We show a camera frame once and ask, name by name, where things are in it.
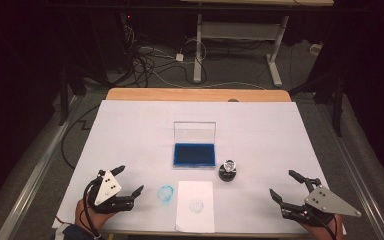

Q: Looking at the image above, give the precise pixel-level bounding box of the thin red wire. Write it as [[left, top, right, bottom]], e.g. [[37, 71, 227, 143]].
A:
[[55, 215, 73, 227]]

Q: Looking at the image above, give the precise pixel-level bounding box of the black stand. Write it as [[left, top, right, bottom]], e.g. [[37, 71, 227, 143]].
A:
[[287, 71, 347, 138], [57, 65, 88, 127]]

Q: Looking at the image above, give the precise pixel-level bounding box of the white floor cable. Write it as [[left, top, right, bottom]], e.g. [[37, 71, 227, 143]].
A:
[[152, 70, 268, 91]]

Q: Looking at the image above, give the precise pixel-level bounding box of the metal floor rail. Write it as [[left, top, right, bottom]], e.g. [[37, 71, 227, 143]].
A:
[[0, 94, 82, 240], [315, 102, 384, 240]]

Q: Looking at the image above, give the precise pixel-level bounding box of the blue ink pad box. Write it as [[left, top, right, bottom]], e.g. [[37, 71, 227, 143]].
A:
[[172, 120, 218, 170]]

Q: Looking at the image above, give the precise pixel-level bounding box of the person's right hand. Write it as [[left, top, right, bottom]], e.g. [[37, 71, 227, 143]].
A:
[[301, 214, 345, 240]]

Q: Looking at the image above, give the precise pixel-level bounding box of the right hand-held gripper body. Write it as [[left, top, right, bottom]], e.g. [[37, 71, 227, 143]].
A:
[[281, 178, 363, 228]]

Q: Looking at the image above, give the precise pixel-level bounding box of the white-legged desk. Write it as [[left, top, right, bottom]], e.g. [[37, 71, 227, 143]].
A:
[[179, 0, 335, 88]]

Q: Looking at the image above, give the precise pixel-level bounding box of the right hand-held gripper cable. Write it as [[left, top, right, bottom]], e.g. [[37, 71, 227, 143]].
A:
[[311, 209, 340, 240]]

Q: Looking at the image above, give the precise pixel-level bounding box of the black stamp cap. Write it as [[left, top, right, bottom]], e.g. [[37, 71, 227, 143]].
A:
[[218, 168, 238, 183]]

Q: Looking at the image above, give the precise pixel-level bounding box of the clear blue plastic cap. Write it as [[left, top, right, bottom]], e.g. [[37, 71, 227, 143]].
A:
[[156, 183, 176, 204]]

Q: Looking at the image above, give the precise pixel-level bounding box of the hand-held gripper cable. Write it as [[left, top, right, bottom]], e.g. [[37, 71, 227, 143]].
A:
[[81, 176, 103, 240], [311, 209, 340, 240]]

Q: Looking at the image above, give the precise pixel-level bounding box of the left hand-held gripper cable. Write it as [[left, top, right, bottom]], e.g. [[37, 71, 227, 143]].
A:
[[81, 176, 103, 240]]

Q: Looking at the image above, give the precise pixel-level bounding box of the white table cover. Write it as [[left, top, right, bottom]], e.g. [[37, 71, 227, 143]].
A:
[[51, 99, 347, 236]]

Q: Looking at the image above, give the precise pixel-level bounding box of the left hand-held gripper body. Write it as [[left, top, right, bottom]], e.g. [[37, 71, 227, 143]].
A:
[[87, 169, 137, 215]]

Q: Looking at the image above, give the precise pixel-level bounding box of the white paper sheet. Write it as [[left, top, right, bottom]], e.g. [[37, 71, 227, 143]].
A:
[[174, 180, 216, 234]]

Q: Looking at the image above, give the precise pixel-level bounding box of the person's left hand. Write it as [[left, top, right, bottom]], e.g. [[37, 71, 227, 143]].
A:
[[74, 198, 115, 231]]

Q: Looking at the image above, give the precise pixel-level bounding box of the black floor cable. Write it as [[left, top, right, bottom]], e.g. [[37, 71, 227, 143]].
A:
[[60, 104, 101, 170]]

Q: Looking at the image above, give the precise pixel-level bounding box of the bundle of floor cables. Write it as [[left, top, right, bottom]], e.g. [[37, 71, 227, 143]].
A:
[[121, 23, 208, 89]]

